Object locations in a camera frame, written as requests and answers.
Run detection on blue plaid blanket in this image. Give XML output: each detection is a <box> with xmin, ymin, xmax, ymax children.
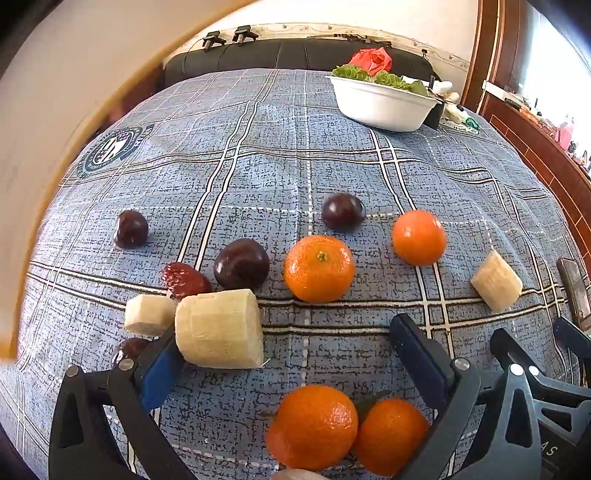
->
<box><xmin>0</xmin><ymin>68</ymin><xmax>591</xmax><ymax>480</ymax></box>

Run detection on wooden sideboard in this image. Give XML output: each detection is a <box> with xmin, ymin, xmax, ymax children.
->
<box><xmin>480</xmin><ymin>85</ymin><xmax>591</xmax><ymax>259</ymax></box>

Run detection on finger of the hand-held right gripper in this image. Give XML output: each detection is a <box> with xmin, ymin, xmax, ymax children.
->
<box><xmin>490</xmin><ymin>328</ymin><xmax>591</xmax><ymax>416</ymax></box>
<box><xmin>553</xmin><ymin>318</ymin><xmax>591</xmax><ymax>386</ymax></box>

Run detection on black sofa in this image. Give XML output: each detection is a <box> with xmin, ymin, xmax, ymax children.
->
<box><xmin>164</xmin><ymin>38</ymin><xmax>439</xmax><ymax>88</ymax></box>

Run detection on wooden door frame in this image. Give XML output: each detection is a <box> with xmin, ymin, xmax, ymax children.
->
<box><xmin>462</xmin><ymin>0</ymin><xmax>522</xmax><ymax>112</ymax></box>

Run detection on dark purple plum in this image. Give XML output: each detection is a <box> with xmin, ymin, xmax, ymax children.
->
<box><xmin>113</xmin><ymin>209</ymin><xmax>150</xmax><ymax>250</ymax></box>
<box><xmin>213</xmin><ymin>238</ymin><xmax>271</xmax><ymax>291</ymax></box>
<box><xmin>322</xmin><ymin>193</ymin><xmax>366</xmax><ymax>233</ymax></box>
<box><xmin>112</xmin><ymin>337</ymin><xmax>151</xmax><ymax>367</ymax></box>

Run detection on orange mandarin with leaf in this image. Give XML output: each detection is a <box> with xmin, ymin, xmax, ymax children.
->
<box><xmin>353</xmin><ymin>390</ymin><xmax>430</xmax><ymax>477</ymax></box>

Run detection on white bowl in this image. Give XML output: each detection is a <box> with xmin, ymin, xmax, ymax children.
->
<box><xmin>329</xmin><ymin>75</ymin><xmax>444</xmax><ymax>133</ymax></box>

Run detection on small black object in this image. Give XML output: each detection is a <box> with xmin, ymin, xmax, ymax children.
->
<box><xmin>424</xmin><ymin>102</ymin><xmax>446</xmax><ymax>130</ymax></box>

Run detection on red plastic bag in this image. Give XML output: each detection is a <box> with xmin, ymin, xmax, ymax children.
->
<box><xmin>348</xmin><ymin>47</ymin><xmax>394</xmax><ymax>77</ymax></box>

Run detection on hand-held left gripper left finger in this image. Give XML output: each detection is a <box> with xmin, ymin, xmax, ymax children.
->
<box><xmin>48</xmin><ymin>323</ymin><xmax>197</xmax><ymax>480</ymax></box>

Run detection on pink bottle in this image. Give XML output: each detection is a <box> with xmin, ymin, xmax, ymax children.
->
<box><xmin>556</xmin><ymin>117</ymin><xmax>575</xmax><ymax>151</ymax></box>

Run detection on dark brown flat object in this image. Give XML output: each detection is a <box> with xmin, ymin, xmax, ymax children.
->
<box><xmin>556</xmin><ymin>257</ymin><xmax>591</xmax><ymax>330</ymax></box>

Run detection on pile of white plastic bags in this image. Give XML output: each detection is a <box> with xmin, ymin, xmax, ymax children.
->
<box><xmin>429</xmin><ymin>78</ymin><xmax>465</xmax><ymax>124</ymax></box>

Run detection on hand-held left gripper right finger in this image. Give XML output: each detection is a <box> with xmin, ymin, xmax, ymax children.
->
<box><xmin>390</xmin><ymin>314</ymin><xmax>542</xmax><ymax>480</ymax></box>

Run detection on green leafy vegetables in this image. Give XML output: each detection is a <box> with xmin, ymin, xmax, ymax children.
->
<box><xmin>331</xmin><ymin>65</ymin><xmax>430</xmax><ymax>96</ymax></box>

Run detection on large peeled banana piece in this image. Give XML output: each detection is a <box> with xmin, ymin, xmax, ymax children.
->
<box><xmin>174</xmin><ymin>289</ymin><xmax>265</xmax><ymax>370</ymax></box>

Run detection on red wrinkled date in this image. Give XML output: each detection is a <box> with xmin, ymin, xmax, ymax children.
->
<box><xmin>161</xmin><ymin>261</ymin><xmax>214</xmax><ymax>300</ymax></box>

